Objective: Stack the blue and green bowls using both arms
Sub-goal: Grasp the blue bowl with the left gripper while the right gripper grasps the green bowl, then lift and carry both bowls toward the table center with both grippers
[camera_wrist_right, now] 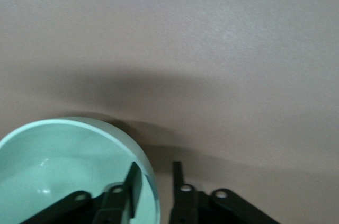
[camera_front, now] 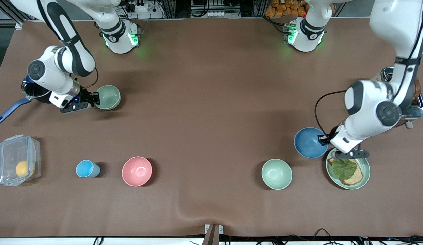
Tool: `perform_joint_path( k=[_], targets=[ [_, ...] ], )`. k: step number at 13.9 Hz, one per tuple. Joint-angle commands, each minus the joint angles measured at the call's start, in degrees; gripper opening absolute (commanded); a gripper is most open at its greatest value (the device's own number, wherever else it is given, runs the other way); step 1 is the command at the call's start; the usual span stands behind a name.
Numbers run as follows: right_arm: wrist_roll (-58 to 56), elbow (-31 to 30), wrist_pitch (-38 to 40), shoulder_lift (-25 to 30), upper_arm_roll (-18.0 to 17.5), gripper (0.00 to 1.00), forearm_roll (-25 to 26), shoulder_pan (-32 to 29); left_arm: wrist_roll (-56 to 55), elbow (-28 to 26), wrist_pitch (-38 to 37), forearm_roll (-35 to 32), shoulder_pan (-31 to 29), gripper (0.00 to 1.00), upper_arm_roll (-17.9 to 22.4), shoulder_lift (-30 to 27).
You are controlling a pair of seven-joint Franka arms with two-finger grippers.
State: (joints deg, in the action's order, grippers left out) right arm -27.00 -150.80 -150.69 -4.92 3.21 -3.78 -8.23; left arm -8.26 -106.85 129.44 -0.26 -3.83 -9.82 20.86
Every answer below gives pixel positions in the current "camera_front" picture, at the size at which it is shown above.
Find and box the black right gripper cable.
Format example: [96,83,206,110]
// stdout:
[83,66,99,89]

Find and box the light green plate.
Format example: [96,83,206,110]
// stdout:
[326,148,371,190]

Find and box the light green bowl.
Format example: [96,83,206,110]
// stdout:
[95,85,121,110]
[261,159,293,190]

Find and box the black pot with blue handle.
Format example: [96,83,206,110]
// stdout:
[0,76,52,124]

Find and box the slice of brown bread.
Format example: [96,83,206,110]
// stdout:
[328,157,363,186]

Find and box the white power strip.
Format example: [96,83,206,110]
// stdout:
[125,0,154,13]
[191,10,226,18]

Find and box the pink bowl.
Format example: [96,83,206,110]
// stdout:
[122,156,153,187]

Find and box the cream and chrome toaster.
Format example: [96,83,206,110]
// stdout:
[381,67,423,129]

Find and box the blue bowl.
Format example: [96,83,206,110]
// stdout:
[294,127,329,159]

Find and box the green lettuce leaf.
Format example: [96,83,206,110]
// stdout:
[332,159,358,180]

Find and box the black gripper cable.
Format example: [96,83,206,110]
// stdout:
[83,66,99,89]
[314,90,348,137]

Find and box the yellow lemon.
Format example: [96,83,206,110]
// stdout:
[16,161,35,177]

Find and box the clear plastic food container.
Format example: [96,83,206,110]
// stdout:
[0,135,42,187]

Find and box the bag of orange snacks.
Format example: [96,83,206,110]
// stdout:
[265,0,309,18]

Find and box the metal table edge bracket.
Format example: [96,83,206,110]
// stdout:
[205,224,224,236]

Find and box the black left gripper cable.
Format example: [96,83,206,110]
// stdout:
[314,90,348,137]

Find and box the aluminium frame profile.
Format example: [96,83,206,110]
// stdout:
[0,0,28,26]

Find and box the light blue cup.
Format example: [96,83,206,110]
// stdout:
[76,160,100,178]

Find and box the black looped cable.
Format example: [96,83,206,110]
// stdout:
[310,228,338,240]

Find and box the glass pot lid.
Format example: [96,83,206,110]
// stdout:
[22,79,50,98]

